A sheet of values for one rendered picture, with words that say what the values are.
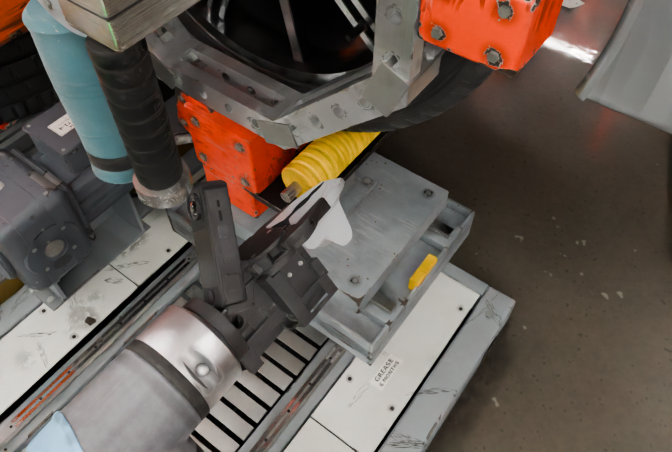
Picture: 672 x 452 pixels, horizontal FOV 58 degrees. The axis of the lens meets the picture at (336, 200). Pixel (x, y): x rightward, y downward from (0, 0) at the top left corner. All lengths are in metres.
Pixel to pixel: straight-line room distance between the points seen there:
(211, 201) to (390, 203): 0.65
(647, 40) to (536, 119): 1.16
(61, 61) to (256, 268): 0.34
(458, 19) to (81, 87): 0.45
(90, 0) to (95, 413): 0.30
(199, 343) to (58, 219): 0.56
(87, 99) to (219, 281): 0.33
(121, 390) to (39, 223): 0.55
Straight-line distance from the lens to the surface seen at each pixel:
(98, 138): 0.83
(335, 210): 0.62
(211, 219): 0.55
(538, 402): 1.26
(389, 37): 0.54
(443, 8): 0.50
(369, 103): 0.61
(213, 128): 0.83
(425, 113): 0.69
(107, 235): 1.36
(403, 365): 1.15
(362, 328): 1.10
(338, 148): 0.82
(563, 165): 1.62
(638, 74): 0.58
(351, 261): 1.08
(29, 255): 1.05
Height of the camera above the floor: 1.13
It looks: 51 degrees down
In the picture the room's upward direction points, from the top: straight up
